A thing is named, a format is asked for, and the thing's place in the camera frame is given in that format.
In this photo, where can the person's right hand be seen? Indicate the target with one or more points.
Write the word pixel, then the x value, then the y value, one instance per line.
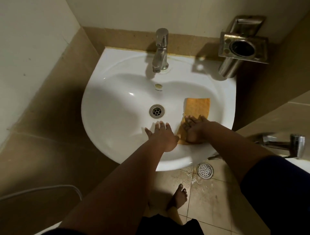
pixel 196 133

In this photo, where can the person's left hand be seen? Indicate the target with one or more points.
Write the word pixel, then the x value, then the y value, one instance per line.
pixel 166 139

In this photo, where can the person's left middle finger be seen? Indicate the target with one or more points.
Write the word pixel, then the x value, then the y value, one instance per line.
pixel 162 126

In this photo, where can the person's left little finger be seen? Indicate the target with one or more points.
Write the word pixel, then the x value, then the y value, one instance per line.
pixel 148 132

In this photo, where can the person's right fingers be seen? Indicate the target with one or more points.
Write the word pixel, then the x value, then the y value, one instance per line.
pixel 191 121

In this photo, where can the person's left thumb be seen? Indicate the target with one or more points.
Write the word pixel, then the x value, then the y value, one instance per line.
pixel 176 138

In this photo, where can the orange cleaning cloth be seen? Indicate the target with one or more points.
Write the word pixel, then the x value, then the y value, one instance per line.
pixel 197 106

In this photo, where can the person's right forearm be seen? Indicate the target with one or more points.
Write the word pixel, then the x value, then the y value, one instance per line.
pixel 235 150

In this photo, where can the person's left forearm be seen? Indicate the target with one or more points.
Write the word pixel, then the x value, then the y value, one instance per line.
pixel 126 191

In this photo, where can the round metal sink drain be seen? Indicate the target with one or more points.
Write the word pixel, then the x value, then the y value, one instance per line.
pixel 157 111

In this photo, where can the small round overflow cap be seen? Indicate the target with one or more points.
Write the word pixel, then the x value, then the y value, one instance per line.
pixel 158 86

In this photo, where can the white ceramic wash basin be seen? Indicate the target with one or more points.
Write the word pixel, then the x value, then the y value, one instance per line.
pixel 116 106

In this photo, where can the metal pipe under basin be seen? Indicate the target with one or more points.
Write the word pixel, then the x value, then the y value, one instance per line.
pixel 215 157

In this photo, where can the round metal floor drain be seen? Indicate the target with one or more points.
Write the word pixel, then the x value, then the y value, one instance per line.
pixel 205 170

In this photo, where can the person's bare foot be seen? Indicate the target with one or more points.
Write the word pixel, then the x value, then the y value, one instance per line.
pixel 178 197

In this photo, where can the chrome basin faucet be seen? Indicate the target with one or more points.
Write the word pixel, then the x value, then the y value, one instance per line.
pixel 160 53

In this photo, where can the dark shorts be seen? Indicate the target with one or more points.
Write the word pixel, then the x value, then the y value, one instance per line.
pixel 167 226

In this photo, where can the chrome bidet sprayer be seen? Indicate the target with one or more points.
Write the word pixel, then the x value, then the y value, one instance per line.
pixel 296 145

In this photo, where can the dark shirt sleeve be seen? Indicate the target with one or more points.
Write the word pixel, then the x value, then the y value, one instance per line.
pixel 278 196

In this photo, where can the white toilet rim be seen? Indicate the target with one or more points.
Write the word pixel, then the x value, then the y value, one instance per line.
pixel 300 164

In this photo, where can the steel wall toothbrush holder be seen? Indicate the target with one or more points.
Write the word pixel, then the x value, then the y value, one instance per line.
pixel 242 48

